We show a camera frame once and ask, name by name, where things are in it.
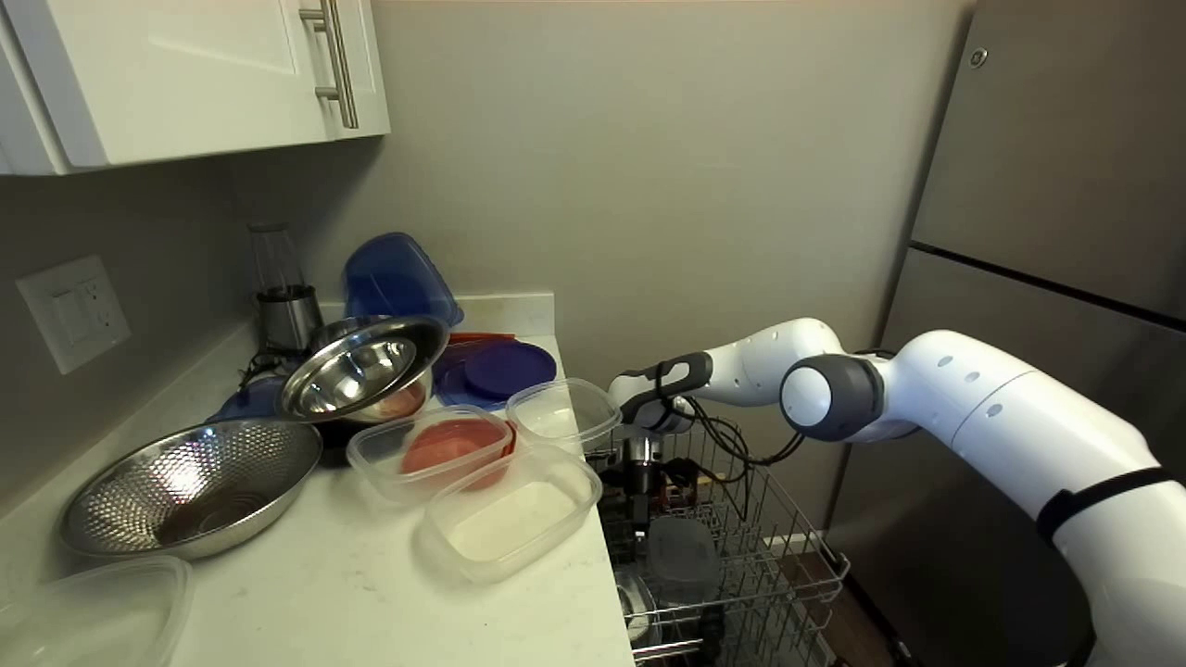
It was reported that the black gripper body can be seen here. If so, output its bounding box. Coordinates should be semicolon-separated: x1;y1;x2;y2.
613;387;684;502

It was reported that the red plastic lid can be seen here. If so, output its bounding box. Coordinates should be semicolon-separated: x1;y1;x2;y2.
446;324;528;354

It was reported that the frosted grey plastic container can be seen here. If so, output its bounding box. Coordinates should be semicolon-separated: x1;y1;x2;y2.
643;511;726;610

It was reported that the clear container holding red bowl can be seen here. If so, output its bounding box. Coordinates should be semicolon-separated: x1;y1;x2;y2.
346;408;533;516

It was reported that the tall blue plastic container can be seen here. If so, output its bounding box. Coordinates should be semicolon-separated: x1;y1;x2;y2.
340;229;469;332

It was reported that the copper coloured bowl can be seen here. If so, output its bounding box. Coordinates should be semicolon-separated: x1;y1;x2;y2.
351;379;433;429

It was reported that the red plastic bowl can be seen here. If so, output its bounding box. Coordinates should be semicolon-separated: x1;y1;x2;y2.
402;415;524;489

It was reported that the wire dishwasher rack with tines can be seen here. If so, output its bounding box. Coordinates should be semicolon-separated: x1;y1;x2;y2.
591;415;858;667

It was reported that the shiny steel mixing bowl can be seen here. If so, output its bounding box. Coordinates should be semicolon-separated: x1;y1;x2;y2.
278;314;454;426

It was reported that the small blue plastic container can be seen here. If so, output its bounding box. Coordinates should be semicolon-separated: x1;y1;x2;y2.
214;373;296;426

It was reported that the blender with steel base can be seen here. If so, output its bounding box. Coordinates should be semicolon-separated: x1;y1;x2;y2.
236;218;329;364

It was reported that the clear round plastic container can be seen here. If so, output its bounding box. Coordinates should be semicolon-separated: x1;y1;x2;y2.
509;373;628;455

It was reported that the clear plastic bowl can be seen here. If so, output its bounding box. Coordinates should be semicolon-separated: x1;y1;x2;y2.
617;566;659;647

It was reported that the dark blue round lid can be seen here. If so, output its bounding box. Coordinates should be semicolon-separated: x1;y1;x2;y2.
429;332;561;415

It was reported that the steel cabinet handle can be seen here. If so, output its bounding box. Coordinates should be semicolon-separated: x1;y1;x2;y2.
296;0;362;134

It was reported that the large clear plastic tub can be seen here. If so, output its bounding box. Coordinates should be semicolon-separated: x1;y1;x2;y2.
0;552;201;667

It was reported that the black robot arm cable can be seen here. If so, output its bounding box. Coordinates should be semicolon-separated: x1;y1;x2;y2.
659;387;810;521

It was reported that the clear rectangular plastic container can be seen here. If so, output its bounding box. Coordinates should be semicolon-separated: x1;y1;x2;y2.
413;460;608;590

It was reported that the steel mesh colander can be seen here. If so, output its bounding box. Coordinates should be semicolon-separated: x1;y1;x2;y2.
61;415;328;566

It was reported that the white cabinet door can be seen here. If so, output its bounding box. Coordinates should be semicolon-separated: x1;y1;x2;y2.
0;0;396;181

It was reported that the white wall outlet plate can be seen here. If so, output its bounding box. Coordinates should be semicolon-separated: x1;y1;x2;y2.
10;251;138;379

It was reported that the stainless steel refrigerator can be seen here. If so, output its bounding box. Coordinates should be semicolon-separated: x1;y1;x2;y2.
818;0;1186;667

